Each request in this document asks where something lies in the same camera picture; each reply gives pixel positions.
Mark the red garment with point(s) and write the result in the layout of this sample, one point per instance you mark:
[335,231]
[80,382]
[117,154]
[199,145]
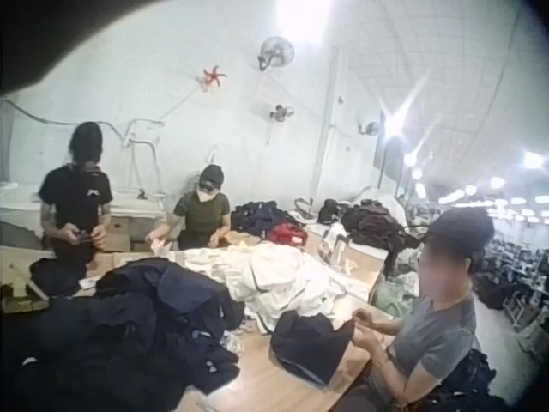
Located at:
[286,233]

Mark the heap of white garments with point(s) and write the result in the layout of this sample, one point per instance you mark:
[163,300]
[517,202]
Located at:
[279,279]

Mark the heap of brown and black garments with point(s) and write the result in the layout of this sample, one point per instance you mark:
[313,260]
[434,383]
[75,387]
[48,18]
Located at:
[369,225]

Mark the dark navy garment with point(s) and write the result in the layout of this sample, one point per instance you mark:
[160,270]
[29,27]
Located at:
[311,343]

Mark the orange star decoration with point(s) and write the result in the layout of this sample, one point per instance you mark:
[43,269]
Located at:
[212,78]

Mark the white ironing table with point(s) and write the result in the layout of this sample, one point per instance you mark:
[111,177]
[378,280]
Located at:
[128,206]

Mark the pale green garment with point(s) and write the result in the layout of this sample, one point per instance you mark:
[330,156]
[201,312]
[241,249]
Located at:
[392,296]

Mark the cardboard boxes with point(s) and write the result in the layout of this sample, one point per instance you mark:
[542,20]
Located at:
[122,236]

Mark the heap of dark navy garments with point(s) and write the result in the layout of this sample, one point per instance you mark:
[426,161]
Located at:
[128,326]

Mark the rows of sewing machine tables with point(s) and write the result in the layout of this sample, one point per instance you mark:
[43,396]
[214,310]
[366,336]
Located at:
[514,274]

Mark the black bag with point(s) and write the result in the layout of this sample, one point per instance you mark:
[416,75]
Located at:
[469,382]

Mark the open cardboard box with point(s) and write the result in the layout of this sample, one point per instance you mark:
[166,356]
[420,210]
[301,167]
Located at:
[19,292]

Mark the small wall fan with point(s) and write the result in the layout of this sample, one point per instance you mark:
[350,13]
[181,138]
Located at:
[281,112]
[369,129]

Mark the large wall fan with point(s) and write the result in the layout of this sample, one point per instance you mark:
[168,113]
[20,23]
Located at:
[276,52]

